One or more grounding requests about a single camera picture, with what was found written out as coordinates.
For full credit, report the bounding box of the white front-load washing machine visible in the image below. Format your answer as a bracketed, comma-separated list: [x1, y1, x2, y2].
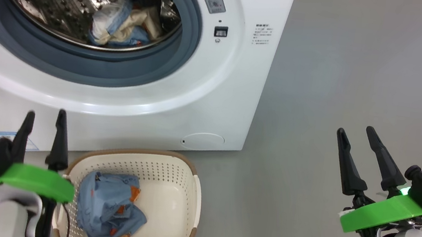
[0, 0, 297, 185]

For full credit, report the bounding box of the thin black cable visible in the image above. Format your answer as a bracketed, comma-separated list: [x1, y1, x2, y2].
[57, 202, 73, 237]

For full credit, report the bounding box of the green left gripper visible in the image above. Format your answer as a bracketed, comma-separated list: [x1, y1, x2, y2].
[0, 100, 86, 204]

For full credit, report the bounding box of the round white filter cover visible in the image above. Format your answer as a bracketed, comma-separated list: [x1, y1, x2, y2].
[181, 130, 226, 154]

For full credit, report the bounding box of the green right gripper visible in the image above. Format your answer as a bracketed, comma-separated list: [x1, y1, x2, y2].
[323, 122, 422, 237]

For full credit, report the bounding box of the blue cartoon print garment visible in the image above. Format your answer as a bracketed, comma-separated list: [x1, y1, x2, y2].
[72, 168, 153, 237]

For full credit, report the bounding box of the blue energy label sticker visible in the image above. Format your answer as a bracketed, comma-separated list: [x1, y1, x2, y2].
[0, 129, 42, 153]

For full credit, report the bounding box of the cream garment with black print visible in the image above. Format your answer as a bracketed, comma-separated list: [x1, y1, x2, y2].
[87, 0, 168, 55]

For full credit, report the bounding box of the cream basket with brown rim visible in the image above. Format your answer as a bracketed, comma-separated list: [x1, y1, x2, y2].
[51, 137, 209, 237]

